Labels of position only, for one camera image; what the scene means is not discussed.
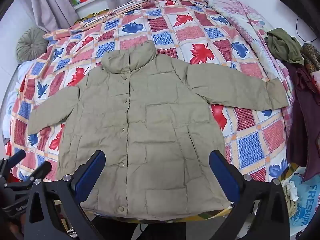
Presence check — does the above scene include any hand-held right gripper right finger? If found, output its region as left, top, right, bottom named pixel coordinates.
left=209, top=150, right=290, bottom=240

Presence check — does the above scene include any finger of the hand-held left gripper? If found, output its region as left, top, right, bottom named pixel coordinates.
left=17, top=161, right=52, bottom=181
left=5, top=150, right=27, bottom=169

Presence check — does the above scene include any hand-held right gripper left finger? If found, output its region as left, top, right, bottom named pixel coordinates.
left=24, top=150, right=107, bottom=240

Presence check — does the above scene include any beige puffer jacket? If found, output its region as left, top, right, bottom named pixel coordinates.
left=27, top=40, right=289, bottom=218

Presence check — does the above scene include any light blue floral sheet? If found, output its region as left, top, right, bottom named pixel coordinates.
left=0, top=60, right=34, bottom=140

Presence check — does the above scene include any blue printed bag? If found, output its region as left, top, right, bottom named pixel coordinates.
left=277, top=165, right=320, bottom=230

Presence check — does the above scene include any maroon garment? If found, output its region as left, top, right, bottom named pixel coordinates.
left=286, top=62, right=320, bottom=180

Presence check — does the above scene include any round green pleated cushion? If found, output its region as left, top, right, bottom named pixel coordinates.
left=16, top=27, right=49, bottom=63

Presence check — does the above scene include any olive green cloth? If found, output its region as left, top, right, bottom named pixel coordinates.
left=264, top=29, right=305, bottom=65

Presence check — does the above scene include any brown patterned cloth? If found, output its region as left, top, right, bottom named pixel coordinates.
left=300, top=43, right=320, bottom=72

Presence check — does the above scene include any leaf print checked quilt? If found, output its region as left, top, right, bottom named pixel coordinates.
left=5, top=0, right=288, bottom=222

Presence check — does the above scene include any pink floral blanket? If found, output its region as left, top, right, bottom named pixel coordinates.
left=205, top=0, right=296, bottom=105

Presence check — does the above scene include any white windowsill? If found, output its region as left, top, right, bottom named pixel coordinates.
left=72, top=0, right=106, bottom=18

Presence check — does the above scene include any black cable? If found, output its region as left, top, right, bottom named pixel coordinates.
left=296, top=15, right=311, bottom=42

